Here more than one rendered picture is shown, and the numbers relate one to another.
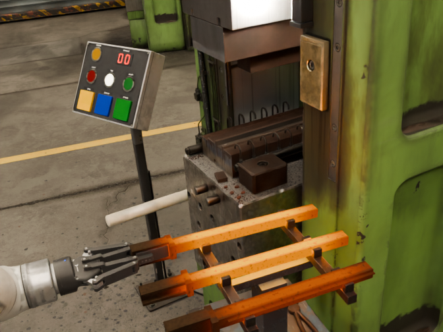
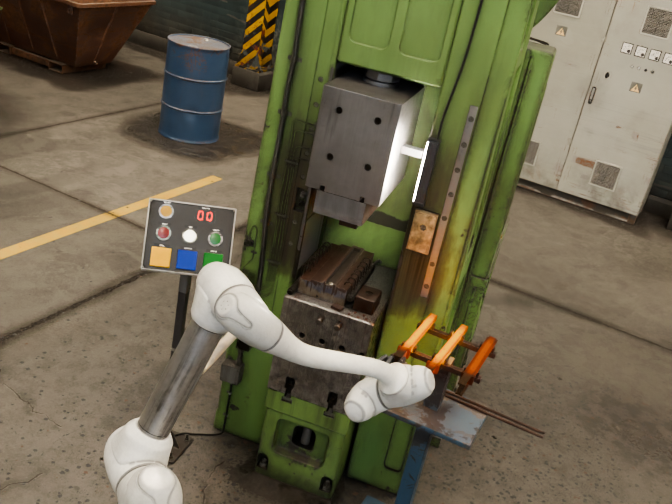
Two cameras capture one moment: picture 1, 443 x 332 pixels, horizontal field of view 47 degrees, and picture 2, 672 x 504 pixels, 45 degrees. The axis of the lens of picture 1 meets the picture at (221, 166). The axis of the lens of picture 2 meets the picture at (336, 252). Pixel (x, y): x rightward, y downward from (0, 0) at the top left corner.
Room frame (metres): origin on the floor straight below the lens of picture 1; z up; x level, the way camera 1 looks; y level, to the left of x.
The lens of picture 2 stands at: (-0.42, 2.24, 2.44)
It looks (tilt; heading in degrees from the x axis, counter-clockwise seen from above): 24 degrees down; 309
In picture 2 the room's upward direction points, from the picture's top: 12 degrees clockwise
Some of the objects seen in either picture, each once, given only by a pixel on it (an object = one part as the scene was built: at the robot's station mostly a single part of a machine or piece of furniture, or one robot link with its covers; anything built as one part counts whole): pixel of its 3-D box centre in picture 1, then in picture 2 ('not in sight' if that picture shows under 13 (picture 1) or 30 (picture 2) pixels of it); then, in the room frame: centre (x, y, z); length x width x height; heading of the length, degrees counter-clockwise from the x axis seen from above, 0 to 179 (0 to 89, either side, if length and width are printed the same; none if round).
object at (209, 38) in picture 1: (269, 25); (354, 192); (1.52, -0.17, 1.32); 0.42 x 0.20 x 0.10; 116
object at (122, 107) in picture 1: (122, 109); (212, 263); (1.73, 0.34, 1.01); 0.07 x 0.05 x 0.07; 51
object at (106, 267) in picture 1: (111, 267); not in sight; (0.85, 0.25, 1.00); 0.11 x 0.01 x 0.04; 105
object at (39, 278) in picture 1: (41, 282); not in sight; (0.82, 0.38, 1.00); 0.09 x 0.06 x 0.09; 20
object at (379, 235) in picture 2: not in sight; (386, 163); (1.62, -0.48, 1.37); 0.41 x 0.10 x 0.91; 26
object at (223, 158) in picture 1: (272, 136); (337, 271); (1.52, -0.17, 0.96); 0.42 x 0.20 x 0.09; 116
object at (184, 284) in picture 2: (146, 196); (177, 344); (1.89, 0.33, 0.54); 0.04 x 0.04 x 1.08; 26
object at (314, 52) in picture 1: (314, 72); (422, 231); (1.20, -0.24, 1.27); 0.09 x 0.02 x 0.17; 26
